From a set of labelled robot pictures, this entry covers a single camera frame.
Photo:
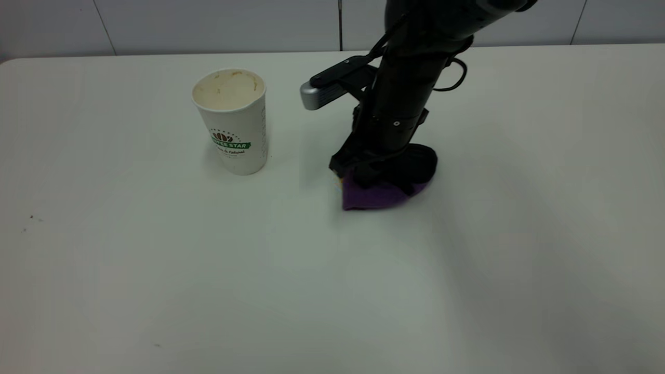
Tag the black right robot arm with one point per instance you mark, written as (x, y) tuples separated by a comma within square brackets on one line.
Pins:
[(415, 57)]

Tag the white paper coffee cup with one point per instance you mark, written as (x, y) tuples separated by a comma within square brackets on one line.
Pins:
[(236, 130)]

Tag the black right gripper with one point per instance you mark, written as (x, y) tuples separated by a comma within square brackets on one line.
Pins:
[(382, 137)]

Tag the purple cloth with black trim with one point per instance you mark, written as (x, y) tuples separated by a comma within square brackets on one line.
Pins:
[(382, 196)]

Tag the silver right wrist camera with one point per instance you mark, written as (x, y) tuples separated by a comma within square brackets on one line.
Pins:
[(332, 83)]

